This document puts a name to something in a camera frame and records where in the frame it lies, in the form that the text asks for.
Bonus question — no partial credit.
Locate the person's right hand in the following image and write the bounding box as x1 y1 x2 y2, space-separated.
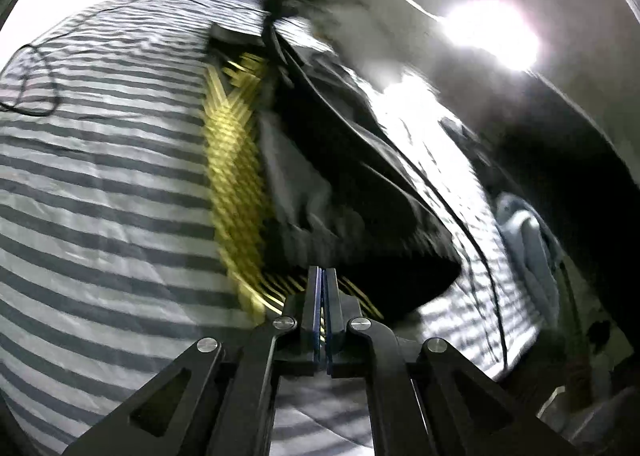
305 0 443 87

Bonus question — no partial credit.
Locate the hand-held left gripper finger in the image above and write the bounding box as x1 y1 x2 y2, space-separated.
322 267 581 456
62 266 323 456

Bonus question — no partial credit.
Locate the black yellow patterned garment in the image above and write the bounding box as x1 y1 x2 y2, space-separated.
200 53 383 329

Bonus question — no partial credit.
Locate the grey blue sweatshirt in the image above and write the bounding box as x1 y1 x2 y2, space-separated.
492 191 563 309

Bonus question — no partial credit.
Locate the black jacket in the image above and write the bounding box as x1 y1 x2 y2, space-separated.
207 0 463 324

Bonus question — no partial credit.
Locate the thin black cable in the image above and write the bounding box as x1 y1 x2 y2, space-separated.
395 146 508 372
0 0 266 118

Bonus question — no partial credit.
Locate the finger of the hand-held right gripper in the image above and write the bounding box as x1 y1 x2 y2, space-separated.
261 0 301 87

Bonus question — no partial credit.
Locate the white ring light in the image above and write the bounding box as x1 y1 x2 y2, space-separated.
440 0 543 74

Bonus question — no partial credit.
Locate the striped blanket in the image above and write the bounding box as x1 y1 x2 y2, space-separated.
0 0 546 456

